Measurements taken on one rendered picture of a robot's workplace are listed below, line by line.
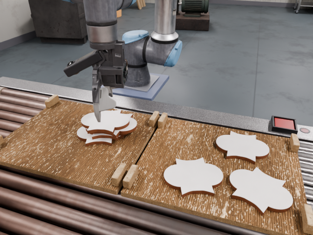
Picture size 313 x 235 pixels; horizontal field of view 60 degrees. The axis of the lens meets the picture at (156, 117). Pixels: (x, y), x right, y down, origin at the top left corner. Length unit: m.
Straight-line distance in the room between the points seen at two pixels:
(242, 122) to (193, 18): 5.00
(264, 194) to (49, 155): 0.56
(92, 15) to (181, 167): 0.42
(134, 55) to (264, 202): 0.82
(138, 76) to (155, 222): 0.78
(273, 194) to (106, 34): 0.53
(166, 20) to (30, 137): 0.66
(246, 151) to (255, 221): 0.22
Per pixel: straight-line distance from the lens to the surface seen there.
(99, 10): 0.67
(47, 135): 0.89
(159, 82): 1.32
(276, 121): 0.99
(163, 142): 0.79
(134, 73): 1.24
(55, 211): 0.68
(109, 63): 0.72
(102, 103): 0.73
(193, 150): 0.77
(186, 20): 5.88
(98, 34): 0.68
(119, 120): 0.82
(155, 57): 1.18
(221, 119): 0.97
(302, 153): 0.89
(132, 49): 1.21
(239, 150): 0.78
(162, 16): 1.12
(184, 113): 0.98
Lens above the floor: 1.41
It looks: 32 degrees down
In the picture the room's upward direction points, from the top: straight up
